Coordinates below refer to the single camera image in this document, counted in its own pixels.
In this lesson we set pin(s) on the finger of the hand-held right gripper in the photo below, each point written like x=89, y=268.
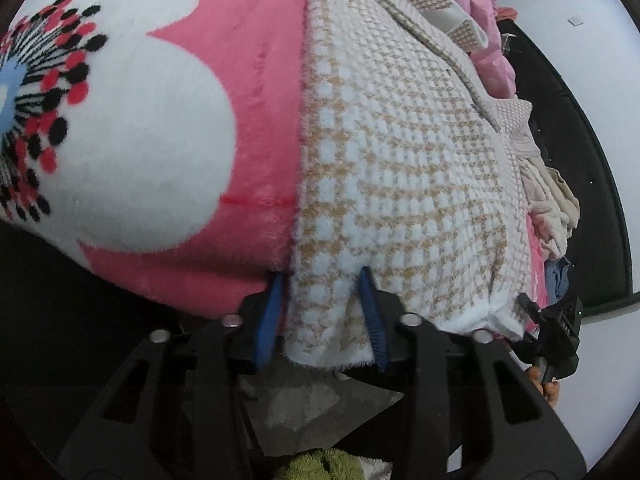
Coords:
x=530, y=307

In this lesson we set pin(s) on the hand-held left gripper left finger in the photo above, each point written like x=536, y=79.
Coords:
x=272, y=320

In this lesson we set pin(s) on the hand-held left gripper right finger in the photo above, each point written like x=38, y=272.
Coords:
x=374, y=317

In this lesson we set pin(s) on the beige white houndstooth sweater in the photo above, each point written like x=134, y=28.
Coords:
x=400, y=160

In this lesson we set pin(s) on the person's right hand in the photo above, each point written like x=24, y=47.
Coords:
x=550, y=392

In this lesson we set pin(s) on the blue jeans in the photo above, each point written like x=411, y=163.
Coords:
x=557, y=280

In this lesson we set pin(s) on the cream fluffy garment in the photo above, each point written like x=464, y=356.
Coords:
x=542, y=220

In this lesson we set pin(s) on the beige garment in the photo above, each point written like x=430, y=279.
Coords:
x=567, y=192

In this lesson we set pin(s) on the black padded headboard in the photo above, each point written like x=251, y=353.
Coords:
x=575, y=160

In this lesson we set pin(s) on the green towel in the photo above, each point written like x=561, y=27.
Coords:
x=320, y=467

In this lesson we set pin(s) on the pink floral fleece blanket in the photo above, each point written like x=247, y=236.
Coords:
x=260, y=110

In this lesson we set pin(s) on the pink floral duvet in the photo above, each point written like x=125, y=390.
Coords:
x=492, y=60

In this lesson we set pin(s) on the orange cloth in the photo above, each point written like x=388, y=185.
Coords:
x=506, y=12

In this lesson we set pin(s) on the white wall socket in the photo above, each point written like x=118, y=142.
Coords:
x=575, y=21

